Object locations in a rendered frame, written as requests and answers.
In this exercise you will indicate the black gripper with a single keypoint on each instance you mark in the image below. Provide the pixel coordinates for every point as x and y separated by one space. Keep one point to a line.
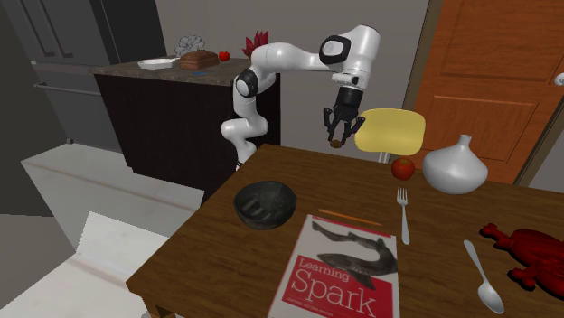
348 103

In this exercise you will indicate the small brown ball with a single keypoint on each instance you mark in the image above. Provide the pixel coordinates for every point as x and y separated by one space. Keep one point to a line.
335 143

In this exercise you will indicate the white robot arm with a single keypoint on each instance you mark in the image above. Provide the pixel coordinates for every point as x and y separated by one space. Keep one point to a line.
282 55

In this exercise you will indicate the yellow chair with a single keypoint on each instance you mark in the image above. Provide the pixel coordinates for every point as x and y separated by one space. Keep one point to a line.
390 132

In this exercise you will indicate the red apple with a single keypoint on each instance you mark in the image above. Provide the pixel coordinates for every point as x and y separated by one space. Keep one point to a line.
403 169

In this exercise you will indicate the orange pencil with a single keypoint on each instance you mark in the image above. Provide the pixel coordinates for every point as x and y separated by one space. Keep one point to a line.
350 217

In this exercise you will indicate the black bowl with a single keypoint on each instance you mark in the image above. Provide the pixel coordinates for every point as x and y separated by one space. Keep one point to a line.
264 204

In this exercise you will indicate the silver fork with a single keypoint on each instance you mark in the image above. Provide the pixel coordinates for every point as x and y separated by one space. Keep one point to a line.
403 220

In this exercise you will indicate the white vase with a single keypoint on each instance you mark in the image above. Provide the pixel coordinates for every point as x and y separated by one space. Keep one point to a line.
454 172

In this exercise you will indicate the orange wooden door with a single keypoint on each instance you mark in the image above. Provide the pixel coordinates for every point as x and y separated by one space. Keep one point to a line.
484 66

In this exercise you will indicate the red and white book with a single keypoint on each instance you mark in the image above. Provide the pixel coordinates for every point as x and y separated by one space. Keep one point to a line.
339 286

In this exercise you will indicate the dark kitchen island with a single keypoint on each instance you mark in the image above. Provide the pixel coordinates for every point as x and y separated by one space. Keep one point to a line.
176 123

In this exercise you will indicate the brown wooden table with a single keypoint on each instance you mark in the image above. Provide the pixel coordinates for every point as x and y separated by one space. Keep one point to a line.
211 264

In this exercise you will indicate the silver spoon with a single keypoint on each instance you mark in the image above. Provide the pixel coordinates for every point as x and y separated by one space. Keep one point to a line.
490 296

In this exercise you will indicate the red lobster figure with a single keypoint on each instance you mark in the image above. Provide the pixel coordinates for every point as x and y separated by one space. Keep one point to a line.
535 255

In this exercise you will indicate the grey refrigerator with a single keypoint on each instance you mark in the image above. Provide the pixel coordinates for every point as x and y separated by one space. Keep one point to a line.
66 35

